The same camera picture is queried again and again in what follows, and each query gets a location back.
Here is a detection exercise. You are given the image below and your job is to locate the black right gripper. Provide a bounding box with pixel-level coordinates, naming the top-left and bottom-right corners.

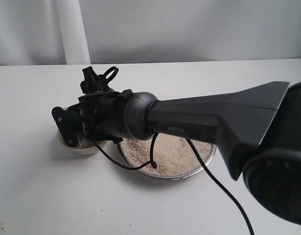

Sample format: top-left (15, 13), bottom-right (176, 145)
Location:
top-left (51, 90), bottom-right (133, 148)

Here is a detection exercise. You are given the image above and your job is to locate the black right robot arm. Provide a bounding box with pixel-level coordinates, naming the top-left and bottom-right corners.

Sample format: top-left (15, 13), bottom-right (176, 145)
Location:
top-left (51, 81), bottom-right (301, 225)

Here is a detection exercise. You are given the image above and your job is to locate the white uncooked rice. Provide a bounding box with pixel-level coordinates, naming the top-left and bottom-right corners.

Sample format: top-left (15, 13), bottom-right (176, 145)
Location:
top-left (77, 138), bottom-right (95, 149)

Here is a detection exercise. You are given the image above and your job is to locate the small white ceramic bowl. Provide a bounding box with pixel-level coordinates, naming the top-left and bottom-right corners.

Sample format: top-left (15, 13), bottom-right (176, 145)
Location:
top-left (57, 130), bottom-right (100, 156)

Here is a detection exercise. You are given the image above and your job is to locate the rice in steel tray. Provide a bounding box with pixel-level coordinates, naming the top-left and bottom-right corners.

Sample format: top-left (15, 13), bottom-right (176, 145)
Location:
top-left (120, 137), bottom-right (214, 177)

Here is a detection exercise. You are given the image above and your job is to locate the large steel round tray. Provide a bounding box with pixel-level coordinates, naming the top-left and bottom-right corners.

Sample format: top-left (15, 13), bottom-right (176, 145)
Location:
top-left (116, 139), bottom-right (218, 181)

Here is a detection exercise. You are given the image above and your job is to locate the white backdrop curtain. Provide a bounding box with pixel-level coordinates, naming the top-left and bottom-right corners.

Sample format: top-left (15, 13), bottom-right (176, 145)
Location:
top-left (0, 0), bottom-right (301, 66)

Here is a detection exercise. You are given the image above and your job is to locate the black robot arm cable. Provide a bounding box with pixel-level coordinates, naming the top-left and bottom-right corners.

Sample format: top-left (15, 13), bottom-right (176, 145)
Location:
top-left (93, 133), bottom-right (255, 235)

